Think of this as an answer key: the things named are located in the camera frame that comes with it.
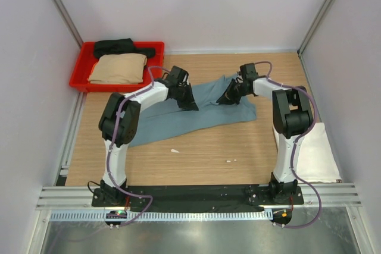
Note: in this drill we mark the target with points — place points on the black t-shirt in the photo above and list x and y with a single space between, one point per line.
120 46

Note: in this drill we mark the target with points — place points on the white folded t-shirt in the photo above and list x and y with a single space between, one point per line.
313 160

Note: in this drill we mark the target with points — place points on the red plastic bin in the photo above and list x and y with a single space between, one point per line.
86 61

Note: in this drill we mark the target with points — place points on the beige folded t-shirt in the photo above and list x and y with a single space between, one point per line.
118 69

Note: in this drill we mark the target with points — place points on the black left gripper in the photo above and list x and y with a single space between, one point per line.
189 103

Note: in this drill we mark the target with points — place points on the slotted cable duct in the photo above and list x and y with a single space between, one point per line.
119 216

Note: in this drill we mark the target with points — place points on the blue t-shirt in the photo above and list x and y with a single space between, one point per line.
166 120

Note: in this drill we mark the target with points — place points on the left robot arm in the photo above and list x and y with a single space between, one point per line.
119 125

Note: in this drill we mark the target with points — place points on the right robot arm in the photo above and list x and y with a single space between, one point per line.
293 118

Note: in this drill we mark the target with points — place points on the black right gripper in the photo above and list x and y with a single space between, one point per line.
228 97

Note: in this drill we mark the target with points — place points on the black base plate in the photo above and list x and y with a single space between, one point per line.
194 198

